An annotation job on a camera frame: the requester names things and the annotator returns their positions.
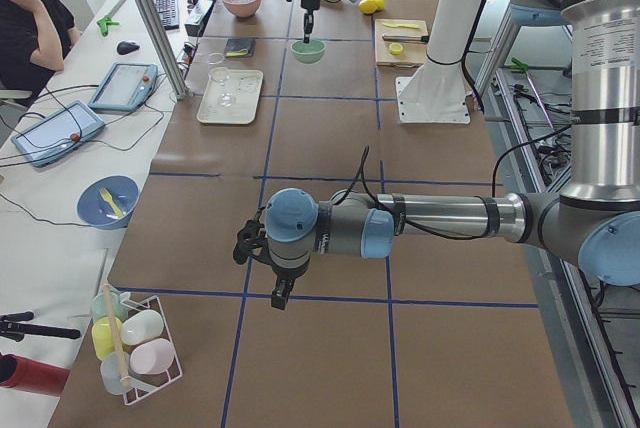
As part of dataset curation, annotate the yellow cup in rack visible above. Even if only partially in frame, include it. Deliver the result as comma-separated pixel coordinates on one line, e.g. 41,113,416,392
91,316,115,361

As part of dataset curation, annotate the seated person in black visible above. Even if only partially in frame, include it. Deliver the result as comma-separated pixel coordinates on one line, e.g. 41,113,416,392
1,0,81,107

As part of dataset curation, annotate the green bowl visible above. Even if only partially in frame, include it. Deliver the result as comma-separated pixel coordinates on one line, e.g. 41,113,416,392
291,39,326,64

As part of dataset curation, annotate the whole yellow lemon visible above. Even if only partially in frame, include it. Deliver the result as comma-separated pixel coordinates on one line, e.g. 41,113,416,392
358,0,379,15

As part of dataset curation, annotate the green clamp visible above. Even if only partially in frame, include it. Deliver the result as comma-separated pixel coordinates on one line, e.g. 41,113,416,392
96,15,120,37

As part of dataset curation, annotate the black computer mouse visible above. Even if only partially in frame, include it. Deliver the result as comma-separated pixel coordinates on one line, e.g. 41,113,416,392
116,41,140,56

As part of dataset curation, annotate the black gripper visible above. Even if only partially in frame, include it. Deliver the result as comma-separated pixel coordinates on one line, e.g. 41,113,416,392
286,0,321,44
233,207,308,310

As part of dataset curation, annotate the yellow plastic knife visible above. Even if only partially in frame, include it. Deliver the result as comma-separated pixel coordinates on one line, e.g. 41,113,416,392
381,21,421,30

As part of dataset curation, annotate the pink cup in rack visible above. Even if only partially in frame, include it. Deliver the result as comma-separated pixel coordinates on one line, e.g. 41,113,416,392
130,338,176,375

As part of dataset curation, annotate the cream bear serving tray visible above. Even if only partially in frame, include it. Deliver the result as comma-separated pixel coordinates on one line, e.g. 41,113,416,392
196,67,263,125

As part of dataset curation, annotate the white cup in rack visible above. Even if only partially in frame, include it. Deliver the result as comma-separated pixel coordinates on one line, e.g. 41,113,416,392
120,309,164,346

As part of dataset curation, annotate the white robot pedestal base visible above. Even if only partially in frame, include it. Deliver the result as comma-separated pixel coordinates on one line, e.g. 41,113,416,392
397,0,483,124

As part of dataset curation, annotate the blue teach pendant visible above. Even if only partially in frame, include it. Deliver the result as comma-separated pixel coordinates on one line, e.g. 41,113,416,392
88,62,159,112
11,101,106,167

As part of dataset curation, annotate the blue teach pendant near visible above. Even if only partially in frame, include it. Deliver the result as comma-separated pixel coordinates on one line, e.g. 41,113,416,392
11,101,106,167

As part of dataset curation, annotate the aluminium frame post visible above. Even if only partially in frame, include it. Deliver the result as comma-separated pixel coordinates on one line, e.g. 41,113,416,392
134,0,189,100

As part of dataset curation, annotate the black keyboard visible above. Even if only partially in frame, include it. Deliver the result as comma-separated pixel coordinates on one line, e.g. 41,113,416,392
152,0,180,30

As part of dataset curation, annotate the grey folded cloth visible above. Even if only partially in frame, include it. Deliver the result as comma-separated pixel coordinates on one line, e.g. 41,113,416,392
224,37,256,58

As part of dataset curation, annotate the clear wine glass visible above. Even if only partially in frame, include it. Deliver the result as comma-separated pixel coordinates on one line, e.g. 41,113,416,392
209,66,235,107

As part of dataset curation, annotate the wooden cutting board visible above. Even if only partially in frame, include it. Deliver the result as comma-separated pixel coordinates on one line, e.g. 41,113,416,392
374,18,429,67

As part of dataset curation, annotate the white wire cup rack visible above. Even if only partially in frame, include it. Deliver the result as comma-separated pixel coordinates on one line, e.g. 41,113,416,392
100,284,183,406

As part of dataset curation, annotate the blue teach pendant far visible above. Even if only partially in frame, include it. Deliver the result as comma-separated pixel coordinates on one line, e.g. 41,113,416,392
88,62,159,112

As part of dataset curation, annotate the black tripod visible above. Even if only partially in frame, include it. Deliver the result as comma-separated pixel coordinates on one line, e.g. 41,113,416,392
1,311,81,342

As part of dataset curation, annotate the blue bowl with fork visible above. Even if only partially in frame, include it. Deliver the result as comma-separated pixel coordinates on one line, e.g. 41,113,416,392
77,176,140,230

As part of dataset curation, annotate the red bottle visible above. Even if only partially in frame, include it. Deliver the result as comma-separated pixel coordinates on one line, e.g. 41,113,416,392
1,354,70,396

